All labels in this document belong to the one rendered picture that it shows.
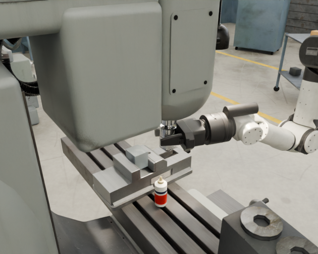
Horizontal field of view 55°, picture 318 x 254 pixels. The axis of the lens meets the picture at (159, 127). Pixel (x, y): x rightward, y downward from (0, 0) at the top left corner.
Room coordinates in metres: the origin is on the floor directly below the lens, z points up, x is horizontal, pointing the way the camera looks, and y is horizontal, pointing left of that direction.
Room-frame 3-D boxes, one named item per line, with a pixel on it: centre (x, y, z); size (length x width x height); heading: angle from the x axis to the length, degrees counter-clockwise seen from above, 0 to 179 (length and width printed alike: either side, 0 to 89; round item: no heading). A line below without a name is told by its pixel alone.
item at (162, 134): (0.73, -0.02, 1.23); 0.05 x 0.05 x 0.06
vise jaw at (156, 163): (0.90, 0.03, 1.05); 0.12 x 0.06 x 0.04; 37
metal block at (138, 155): (0.87, 0.08, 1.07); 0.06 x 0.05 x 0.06; 37
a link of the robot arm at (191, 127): (0.75, -0.11, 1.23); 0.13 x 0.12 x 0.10; 17
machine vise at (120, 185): (0.89, 0.05, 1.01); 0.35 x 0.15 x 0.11; 127
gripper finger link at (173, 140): (0.70, -0.03, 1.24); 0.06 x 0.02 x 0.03; 107
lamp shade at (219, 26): (0.87, -0.16, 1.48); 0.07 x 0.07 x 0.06
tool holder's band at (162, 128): (0.73, -0.02, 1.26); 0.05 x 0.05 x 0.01
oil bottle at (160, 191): (0.76, -0.01, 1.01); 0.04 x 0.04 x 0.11
